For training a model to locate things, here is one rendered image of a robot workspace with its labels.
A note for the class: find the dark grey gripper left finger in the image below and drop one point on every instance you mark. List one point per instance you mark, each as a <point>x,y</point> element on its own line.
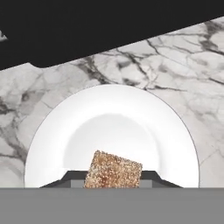
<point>70,178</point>

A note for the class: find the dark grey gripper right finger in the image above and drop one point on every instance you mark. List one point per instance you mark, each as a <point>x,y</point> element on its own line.
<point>156,179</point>

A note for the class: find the white saucer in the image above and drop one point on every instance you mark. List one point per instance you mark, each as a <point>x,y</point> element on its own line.
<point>113,122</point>

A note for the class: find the black hob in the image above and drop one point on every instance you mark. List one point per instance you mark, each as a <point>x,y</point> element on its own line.
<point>87,26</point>

